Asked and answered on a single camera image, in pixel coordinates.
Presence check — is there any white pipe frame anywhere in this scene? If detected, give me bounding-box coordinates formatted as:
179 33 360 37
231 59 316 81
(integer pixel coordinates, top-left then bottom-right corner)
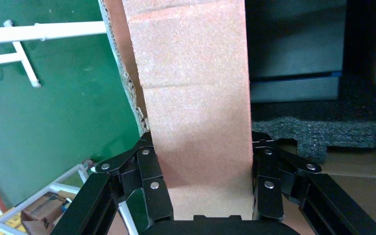
0 20 108 89

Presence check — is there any small cardboard box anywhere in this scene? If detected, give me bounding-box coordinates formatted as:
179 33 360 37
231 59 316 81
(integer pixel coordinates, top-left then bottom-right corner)
122 0 254 221

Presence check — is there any large cardboard box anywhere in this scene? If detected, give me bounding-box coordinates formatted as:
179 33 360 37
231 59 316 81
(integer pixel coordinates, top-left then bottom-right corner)
98 0 376 235

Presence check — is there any printed cardboard carton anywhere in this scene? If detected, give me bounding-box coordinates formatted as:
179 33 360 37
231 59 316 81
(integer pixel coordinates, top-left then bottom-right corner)
21 192 69 235

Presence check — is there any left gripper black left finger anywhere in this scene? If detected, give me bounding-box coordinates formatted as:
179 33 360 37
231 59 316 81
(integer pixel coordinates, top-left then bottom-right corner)
50 131 174 235

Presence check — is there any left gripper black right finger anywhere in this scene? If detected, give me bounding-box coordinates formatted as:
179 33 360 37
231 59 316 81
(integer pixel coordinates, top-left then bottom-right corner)
252 131 376 235

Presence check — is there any dark grey device box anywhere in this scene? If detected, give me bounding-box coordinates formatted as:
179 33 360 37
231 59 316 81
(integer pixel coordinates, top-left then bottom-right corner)
245 0 347 104

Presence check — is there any black foam block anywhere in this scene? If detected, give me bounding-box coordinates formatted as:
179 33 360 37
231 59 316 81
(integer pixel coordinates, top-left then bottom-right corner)
251 72 376 164

